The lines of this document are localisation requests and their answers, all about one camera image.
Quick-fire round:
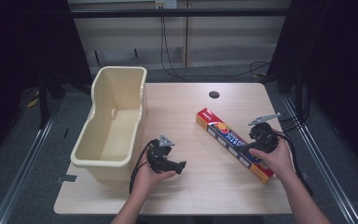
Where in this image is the long colourful plastic wrap box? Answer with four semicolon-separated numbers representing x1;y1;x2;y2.
195;107;275;185

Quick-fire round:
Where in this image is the black floor cable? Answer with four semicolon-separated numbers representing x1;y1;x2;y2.
159;17;272;82

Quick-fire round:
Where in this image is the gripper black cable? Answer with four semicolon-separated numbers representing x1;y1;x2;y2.
129;139;158;195
271;130;314;198

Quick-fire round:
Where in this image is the black crossbar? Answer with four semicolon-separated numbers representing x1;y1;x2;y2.
69;8;290;19

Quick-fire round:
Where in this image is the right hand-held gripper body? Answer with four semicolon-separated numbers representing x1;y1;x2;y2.
248;112;282;154

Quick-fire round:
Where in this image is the person's left hand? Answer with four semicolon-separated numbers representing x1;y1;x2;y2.
133;160;177;198

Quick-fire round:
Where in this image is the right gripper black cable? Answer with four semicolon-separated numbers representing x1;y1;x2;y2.
271;130;314;198

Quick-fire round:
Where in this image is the black tape strip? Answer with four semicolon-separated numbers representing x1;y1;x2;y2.
55;174;78;184

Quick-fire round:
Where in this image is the person's right hand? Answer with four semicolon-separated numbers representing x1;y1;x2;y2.
248;136;296;182

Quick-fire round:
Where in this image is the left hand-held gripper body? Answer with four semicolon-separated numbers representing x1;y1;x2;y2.
146;134;175;175

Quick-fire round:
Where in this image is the black metal stand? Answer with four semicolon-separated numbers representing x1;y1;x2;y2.
276;66;309;132
36;73;66;130

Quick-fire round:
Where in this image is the cream plastic bin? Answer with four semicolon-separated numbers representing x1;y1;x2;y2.
70;65;148;183

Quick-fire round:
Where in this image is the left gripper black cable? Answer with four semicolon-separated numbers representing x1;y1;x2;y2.
129;139;158;195

